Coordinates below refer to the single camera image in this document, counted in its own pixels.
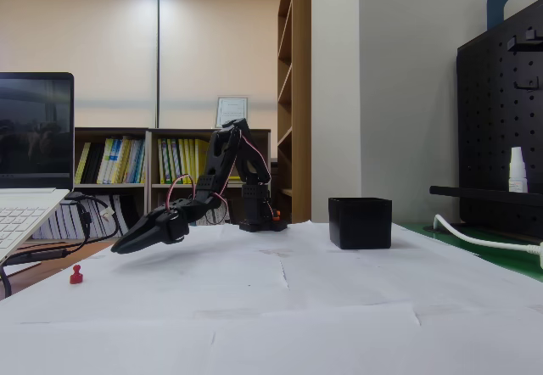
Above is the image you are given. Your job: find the black square box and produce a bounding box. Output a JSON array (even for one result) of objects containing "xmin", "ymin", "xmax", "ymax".
[{"xmin": 327, "ymin": 196, "xmax": 393, "ymax": 250}]

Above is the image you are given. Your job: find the white paper sheet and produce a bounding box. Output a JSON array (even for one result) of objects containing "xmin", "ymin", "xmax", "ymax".
[
  {"xmin": 355, "ymin": 247, "xmax": 534, "ymax": 309},
  {"xmin": 220, "ymin": 221, "xmax": 311, "ymax": 258},
  {"xmin": 296, "ymin": 221, "xmax": 429, "ymax": 262},
  {"xmin": 413, "ymin": 279, "xmax": 543, "ymax": 375},
  {"xmin": 280, "ymin": 250, "xmax": 368, "ymax": 309}
]

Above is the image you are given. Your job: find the black book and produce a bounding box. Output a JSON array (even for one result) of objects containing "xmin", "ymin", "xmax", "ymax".
[{"xmin": 80, "ymin": 141, "xmax": 106, "ymax": 185}]

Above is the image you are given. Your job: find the framed white certificate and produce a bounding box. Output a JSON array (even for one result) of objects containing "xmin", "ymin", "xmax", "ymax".
[{"xmin": 215, "ymin": 96, "xmax": 249, "ymax": 130}]

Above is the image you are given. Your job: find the white laptop with dark screen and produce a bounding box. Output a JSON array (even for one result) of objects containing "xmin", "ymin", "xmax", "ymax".
[{"xmin": 0, "ymin": 72, "xmax": 76, "ymax": 264}]

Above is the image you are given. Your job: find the tall wooden bookshelf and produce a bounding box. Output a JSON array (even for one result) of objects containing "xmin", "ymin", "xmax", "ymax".
[{"xmin": 277, "ymin": 0, "xmax": 313, "ymax": 224}]

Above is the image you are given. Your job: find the beige roller blind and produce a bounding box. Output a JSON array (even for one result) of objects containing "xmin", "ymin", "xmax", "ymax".
[
  {"xmin": 0, "ymin": 0, "xmax": 159, "ymax": 130},
  {"xmin": 159, "ymin": 0, "xmax": 283, "ymax": 130}
]

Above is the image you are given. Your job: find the black pegboard organizer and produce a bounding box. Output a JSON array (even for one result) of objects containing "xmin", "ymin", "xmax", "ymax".
[{"xmin": 428, "ymin": 0, "xmax": 543, "ymax": 240}]

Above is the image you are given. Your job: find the white dropper bottle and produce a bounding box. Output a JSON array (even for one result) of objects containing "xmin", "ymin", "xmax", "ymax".
[{"xmin": 507, "ymin": 146, "xmax": 529, "ymax": 193}]

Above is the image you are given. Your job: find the dark blue arched panel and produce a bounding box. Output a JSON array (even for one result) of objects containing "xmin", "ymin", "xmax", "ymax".
[{"xmin": 486, "ymin": 0, "xmax": 543, "ymax": 31}]

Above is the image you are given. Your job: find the black laptop cable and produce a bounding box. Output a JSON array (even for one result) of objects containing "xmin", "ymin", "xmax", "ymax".
[{"xmin": 63, "ymin": 191, "xmax": 120, "ymax": 251}]

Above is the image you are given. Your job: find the black adapter cable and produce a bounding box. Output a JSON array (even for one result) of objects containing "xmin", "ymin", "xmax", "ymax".
[{"xmin": 0, "ymin": 245, "xmax": 71, "ymax": 299}]

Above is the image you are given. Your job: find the white cable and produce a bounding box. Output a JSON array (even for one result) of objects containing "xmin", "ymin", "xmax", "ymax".
[{"xmin": 433, "ymin": 214, "xmax": 543, "ymax": 271}]

